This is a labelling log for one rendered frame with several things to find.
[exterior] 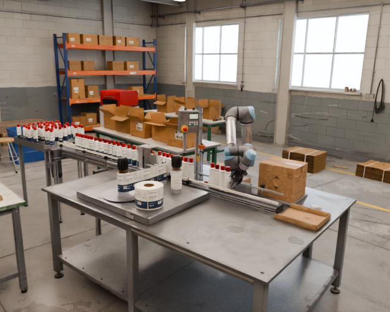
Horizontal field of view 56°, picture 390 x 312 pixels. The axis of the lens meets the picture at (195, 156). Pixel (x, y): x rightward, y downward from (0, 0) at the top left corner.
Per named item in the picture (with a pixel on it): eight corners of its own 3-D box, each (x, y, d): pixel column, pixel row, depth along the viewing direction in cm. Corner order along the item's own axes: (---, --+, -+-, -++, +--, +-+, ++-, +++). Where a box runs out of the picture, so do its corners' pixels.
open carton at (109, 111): (97, 127, 617) (96, 105, 607) (119, 124, 647) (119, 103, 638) (110, 130, 590) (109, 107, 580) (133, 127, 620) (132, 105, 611)
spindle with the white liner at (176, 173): (168, 192, 288) (168, 155, 281) (176, 189, 295) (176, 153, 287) (176, 194, 283) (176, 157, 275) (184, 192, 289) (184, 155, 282)
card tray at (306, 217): (273, 218, 255) (274, 213, 254) (290, 207, 274) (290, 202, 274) (316, 231, 237) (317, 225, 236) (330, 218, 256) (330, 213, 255)
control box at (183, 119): (177, 131, 320) (177, 109, 315) (196, 130, 324) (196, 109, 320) (180, 133, 310) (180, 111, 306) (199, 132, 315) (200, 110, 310)
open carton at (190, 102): (170, 114, 781) (170, 96, 772) (186, 113, 808) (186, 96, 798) (182, 117, 753) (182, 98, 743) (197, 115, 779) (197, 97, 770)
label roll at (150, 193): (164, 199, 273) (164, 181, 269) (162, 210, 253) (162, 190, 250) (137, 199, 272) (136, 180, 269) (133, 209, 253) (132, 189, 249)
